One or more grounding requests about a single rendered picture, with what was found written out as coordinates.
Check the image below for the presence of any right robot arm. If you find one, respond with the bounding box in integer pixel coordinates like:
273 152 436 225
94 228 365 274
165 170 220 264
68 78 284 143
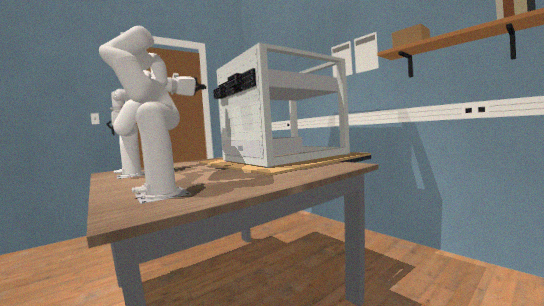
99 26 181 199

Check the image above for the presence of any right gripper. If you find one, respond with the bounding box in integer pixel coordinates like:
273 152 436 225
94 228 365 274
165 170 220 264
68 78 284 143
176 77 207 96

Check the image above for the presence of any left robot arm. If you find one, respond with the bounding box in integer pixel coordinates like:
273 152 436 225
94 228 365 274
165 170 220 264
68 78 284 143
110 89 144 177

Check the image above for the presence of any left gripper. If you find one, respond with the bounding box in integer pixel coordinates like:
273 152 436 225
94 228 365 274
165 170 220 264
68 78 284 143
106 110 121 135

